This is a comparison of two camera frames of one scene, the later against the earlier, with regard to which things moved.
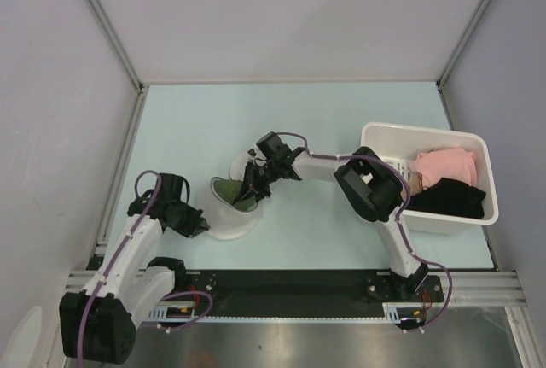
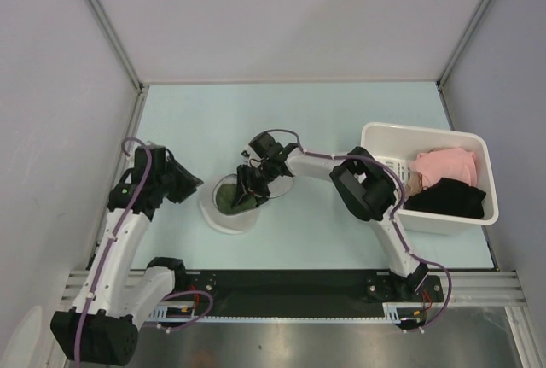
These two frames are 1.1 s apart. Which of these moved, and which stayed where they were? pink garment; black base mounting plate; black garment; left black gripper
Moved: left black gripper
Stayed: black base mounting plate; pink garment; black garment
